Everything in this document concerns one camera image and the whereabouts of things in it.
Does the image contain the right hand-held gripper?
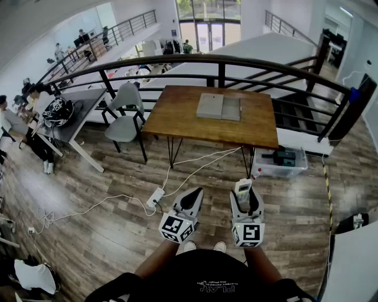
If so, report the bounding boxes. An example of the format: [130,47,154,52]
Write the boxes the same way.
[230,186,266,248]

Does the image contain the clear plastic storage bin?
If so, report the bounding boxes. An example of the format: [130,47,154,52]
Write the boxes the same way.
[252,146,308,179]

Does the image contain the person's right forearm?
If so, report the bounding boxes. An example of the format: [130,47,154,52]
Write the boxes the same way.
[243,245,284,285]

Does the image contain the grey chair with black frame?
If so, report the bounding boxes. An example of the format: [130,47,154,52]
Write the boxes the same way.
[101,82,148,163]

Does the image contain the yellow black striped cable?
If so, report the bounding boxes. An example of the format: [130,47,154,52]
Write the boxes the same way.
[321,160,334,235]

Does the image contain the black patterned helmet device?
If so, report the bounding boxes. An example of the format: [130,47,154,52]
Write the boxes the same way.
[41,96,75,128]

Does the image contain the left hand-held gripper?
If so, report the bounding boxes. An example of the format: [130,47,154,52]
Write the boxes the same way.
[158,187,204,244]

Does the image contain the dark grey table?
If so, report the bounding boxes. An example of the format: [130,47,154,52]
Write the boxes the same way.
[31,87,107,173]

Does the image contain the person's left forearm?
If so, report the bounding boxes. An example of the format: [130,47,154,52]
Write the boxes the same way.
[133,239,180,280]

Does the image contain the white cable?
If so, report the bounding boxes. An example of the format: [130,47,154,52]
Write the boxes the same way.
[28,193,157,235]
[161,146,245,198]

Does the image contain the white power strip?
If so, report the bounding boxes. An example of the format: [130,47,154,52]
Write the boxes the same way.
[146,187,166,209]

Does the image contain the wooden table with black legs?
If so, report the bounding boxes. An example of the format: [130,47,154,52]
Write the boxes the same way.
[141,85,280,179]

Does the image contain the black metal railing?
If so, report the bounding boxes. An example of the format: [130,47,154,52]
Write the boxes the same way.
[35,54,377,144]

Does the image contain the white remote control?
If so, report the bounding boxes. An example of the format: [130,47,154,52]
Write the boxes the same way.
[234,178,253,208]

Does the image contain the grey container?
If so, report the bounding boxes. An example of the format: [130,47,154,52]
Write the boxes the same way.
[195,92,242,122]

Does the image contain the glass entrance door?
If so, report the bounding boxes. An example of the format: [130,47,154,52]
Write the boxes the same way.
[194,21,225,53]

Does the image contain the person's black shirt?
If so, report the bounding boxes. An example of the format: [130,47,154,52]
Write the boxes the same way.
[84,248,317,302]

